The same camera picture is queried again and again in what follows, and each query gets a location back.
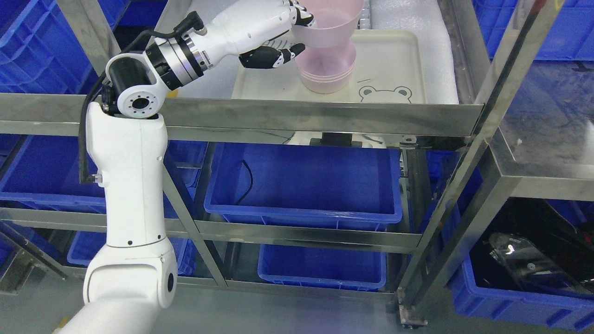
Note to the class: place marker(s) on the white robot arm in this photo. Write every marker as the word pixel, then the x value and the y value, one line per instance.
pixel 122 142

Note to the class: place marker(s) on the blue bin middle shelf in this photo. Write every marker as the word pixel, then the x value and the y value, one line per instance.
pixel 335 188

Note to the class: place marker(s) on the blue bin far left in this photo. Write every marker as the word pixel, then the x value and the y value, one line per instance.
pixel 44 174

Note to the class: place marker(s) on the blue bin with helmet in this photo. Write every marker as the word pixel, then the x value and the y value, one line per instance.
pixel 553 311

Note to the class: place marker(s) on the steel shelf rack left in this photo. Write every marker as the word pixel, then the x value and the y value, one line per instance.
pixel 257 121

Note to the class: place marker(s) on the pink ikea bowl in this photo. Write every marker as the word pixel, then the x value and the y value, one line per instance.
pixel 335 22

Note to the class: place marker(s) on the blue bin shelf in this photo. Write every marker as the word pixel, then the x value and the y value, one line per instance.
pixel 335 188
pixel 322 268

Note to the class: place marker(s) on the stacked pink bowls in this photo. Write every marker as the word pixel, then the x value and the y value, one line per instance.
pixel 326 70

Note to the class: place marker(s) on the blue bin bottom shelf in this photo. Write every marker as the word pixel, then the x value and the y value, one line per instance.
pixel 322 268

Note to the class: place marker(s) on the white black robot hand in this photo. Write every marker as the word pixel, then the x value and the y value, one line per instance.
pixel 244 29

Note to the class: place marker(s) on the black helmet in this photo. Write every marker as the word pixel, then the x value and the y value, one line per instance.
pixel 538 245

